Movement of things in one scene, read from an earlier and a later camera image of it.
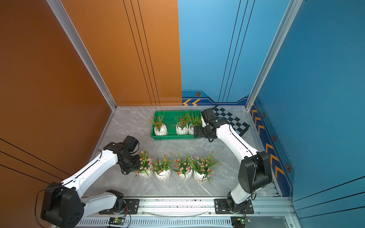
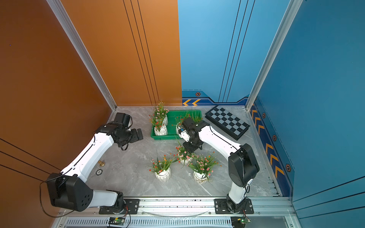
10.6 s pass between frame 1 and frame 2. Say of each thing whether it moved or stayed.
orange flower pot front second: stayed
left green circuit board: stayed
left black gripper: moved
